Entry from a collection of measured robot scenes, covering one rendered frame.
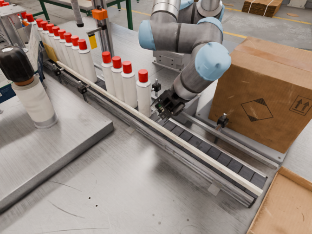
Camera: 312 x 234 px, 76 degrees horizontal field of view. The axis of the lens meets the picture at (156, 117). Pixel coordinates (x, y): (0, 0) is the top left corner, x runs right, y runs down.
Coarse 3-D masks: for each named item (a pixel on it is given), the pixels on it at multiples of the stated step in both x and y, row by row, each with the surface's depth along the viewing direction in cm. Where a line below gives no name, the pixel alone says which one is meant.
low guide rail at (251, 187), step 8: (72, 72) 98; (88, 80) 93; (96, 88) 90; (112, 96) 84; (120, 104) 82; (136, 112) 78; (144, 120) 76; (152, 120) 75; (160, 128) 72; (168, 136) 71; (176, 136) 69; (184, 144) 67; (192, 152) 66; (200, 152) 64; (208, 160) 63; (216, 168) 62; (224, 168) 60; (232, 176) 59; (240, 176) 58; (248, 184) 57; (256, 192) 56
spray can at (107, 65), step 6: (102, 54) 75; (108, 54) 75; (108, 60) 77; (102, 66) 78; (108, 66) 77; (108, 72) 79; (108, 78) 81; (108, 84) 83; (108, 90) 86; (114, 90) 86
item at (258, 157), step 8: (96, 64) 94; (136, 88) 81; (152, 96) 77; (184, 112) 71; (192, 120) 68; (208, 128) 65; (224, 136) 63; (232, 144) 62; (240, 144) 61; (248, 152) 59; (256, 152) 59; (264, 160) 57
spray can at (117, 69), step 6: (114, 60) 72; (120, 60) 73; (114, 66) 74; (120, 66) 75; (114, 72) 75; (120, 72) 75; (114, 78) 77; (120, 78) 77; (114, 84) 80; (120, 84) 79; (120, 90) 81; (120, 96) 83
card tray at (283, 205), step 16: (288, 176) 66; (272, 192) 63; (288, 192) 63; (304, 192) 63; (272, 208) 60; (288, 208) 60; (304, 208) 60; (256, 224) 57; (272, 224) 57; (288, 224) 57; (304, 224) 57
